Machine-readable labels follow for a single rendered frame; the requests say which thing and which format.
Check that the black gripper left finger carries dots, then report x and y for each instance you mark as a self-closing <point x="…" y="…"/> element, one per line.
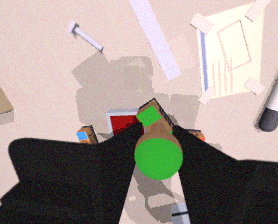
<point x="106" y="168"/>

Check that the pale lavender flat strip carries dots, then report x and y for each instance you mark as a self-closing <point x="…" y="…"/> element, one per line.
<point x="155" y="37"/>

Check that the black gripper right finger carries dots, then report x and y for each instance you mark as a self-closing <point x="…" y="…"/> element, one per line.
<point x="217" y="188"/>

